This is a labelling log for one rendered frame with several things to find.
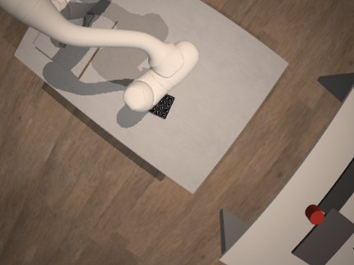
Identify black square box with knobs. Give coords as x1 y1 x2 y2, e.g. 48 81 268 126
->
149 94 175 119

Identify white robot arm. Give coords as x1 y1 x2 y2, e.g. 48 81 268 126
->
0 0 199 113

